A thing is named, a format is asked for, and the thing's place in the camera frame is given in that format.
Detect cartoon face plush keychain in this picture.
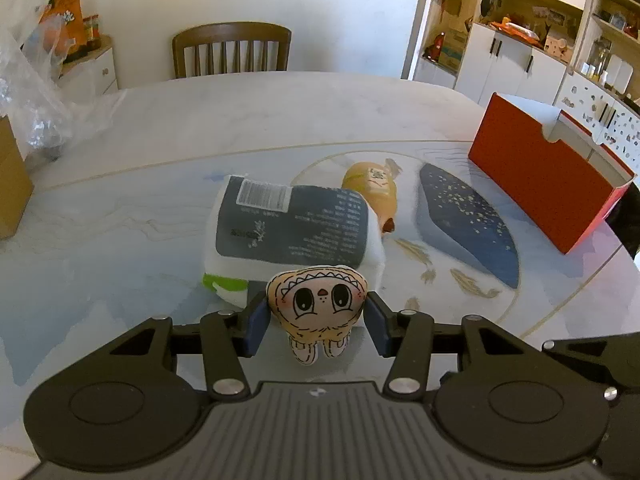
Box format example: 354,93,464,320
266,266,369,365

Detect dark blue tissue pack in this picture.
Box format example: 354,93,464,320
203,176,386,308

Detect orange capybara plush toy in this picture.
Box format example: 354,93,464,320
342,162,397,234

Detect black chair with jacket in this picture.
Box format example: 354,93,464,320
605,183,640,259

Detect red cardboard shoe box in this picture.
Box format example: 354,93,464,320
469,93,636,254

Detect brown cardboard box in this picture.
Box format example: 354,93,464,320
0,116,34,240

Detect brown wooden chair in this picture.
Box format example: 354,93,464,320
171,22,292,79

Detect clear plastic bag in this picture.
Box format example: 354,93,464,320
1,0,126,160

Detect white side cabinet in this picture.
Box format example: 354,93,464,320
58,35,119,103

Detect sauce bottles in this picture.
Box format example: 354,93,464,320
84,14,101,49

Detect orange snack bag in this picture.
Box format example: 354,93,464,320
40,0,87,62

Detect white wall cabinets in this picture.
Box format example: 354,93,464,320
402,0,639,170

